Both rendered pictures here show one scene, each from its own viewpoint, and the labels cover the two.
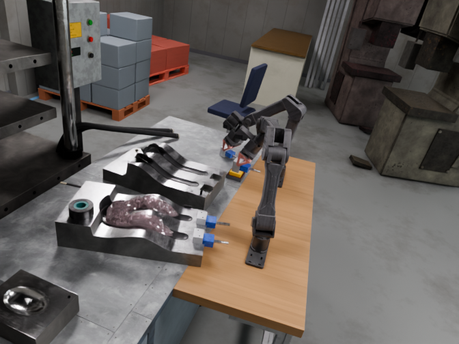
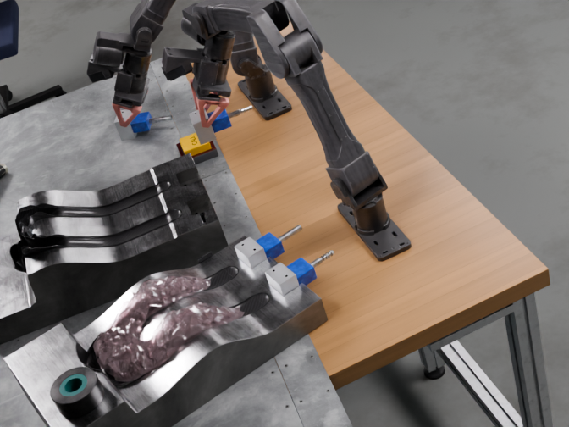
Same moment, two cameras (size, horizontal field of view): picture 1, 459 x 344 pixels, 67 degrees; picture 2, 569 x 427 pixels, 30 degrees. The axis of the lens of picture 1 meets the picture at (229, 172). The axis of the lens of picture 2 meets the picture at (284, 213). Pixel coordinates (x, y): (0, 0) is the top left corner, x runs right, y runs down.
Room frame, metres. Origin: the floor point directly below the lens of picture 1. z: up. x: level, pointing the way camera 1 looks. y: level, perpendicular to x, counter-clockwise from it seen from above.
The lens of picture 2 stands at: (-0.41, 0.53, 2.11)
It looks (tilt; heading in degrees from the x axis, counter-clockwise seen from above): 37 degrees down; 340
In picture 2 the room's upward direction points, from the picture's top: 18 degrees counter-clockwise
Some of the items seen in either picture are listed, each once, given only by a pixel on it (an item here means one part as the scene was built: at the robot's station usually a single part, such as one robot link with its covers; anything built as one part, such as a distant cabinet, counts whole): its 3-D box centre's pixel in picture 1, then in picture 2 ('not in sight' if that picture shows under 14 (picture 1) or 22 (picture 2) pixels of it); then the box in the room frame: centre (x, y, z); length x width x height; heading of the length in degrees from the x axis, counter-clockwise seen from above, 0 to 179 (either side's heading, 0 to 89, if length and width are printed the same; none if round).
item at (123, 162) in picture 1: (166, 170); (91, 237); (1.37, 0.29, 0.87); 0.50 x 0.26 x 0.14; 76
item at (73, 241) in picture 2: (169, 164); (91, 219); (1.36, 0.28, 0.92); 0.35 x 0.16 x 0.09; 76
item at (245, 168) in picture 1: (246, 168); (223, 118); (1.43, -0.08, 0.93); 0.13 x 0.05 x 0.05; 73
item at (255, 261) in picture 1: (260, 241); (369, 212); (1.04, -0.17, 0.84); 0.20 x 0.07 x 0.08; 171
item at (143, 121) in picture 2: (231, 154); (145, 121); (1.74, 0.01, 0.83); 0.13 x 0.05 x 0.05; 53
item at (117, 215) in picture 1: (141, 211); (159, 318); (1.01, 0.29, 0.90); 0.26 x 0.18 x 0.08; 93
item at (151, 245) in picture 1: (140, 221); (167, 339); (1.00, 0.29, 0.86); 0.50 x 0.26 x 0.11; 93
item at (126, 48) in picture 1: (95, 59); not in sight; (4.15, 1.84, 0.54); 1.10 x 0.73 x 1.09; 78
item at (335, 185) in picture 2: (262, 226); (358, 184); (1.04, -0.16, 0.90); 0.09 x 0.06 x 0.06; 97
